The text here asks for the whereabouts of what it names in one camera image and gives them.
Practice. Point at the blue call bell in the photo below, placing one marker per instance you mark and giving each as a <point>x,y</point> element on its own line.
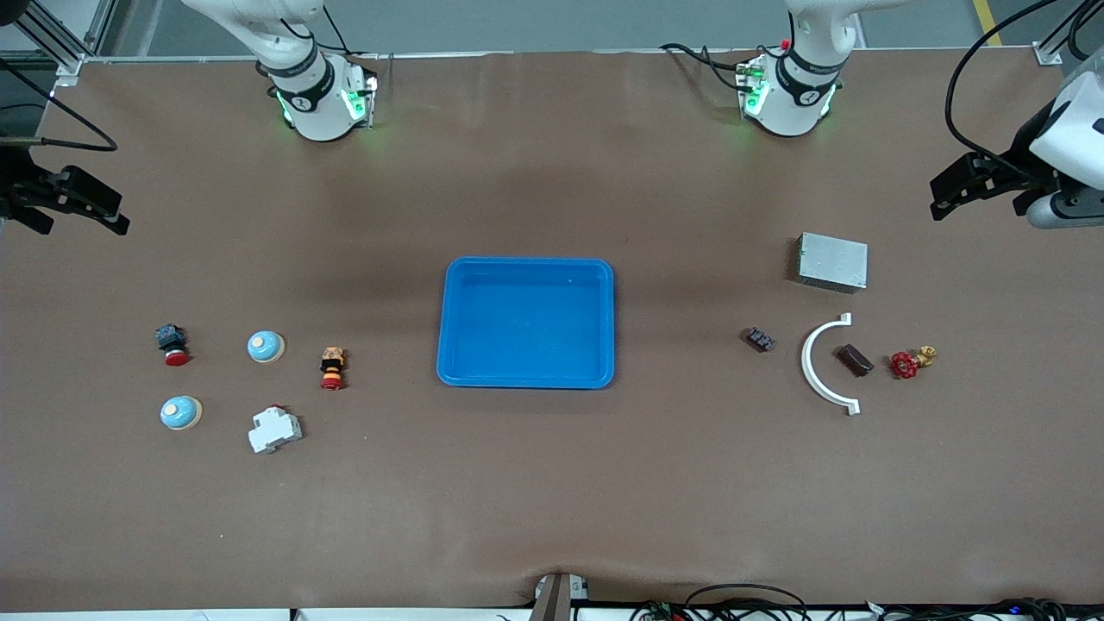
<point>266,347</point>
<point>180,413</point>

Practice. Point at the small black ribbed component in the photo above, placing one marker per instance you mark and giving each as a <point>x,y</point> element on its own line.
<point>759,340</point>

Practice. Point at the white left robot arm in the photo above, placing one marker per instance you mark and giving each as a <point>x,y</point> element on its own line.
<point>789,116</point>

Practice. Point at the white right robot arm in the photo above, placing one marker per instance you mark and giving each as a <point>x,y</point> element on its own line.
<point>323,121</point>

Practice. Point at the blue plastic tray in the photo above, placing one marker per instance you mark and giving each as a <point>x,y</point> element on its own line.
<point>526,328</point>

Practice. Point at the grey metal box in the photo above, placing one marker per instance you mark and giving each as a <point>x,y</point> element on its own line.
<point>831,261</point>

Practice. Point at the white circuit breaker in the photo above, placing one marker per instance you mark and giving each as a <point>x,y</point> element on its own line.
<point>274,429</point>

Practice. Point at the aluminium frame profile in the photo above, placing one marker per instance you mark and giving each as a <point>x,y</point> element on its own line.
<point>1056,39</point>
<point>60,52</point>

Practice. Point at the red push button switch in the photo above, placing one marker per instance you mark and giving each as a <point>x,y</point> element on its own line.
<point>173,345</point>

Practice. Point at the white curved plastic bracket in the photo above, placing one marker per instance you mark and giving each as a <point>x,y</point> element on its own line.
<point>807,362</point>

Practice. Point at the orange red emergency stop switch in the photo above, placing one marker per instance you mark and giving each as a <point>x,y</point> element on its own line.
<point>332,367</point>

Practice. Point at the grey bracket with dark post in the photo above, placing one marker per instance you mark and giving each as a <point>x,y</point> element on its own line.
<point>559,597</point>

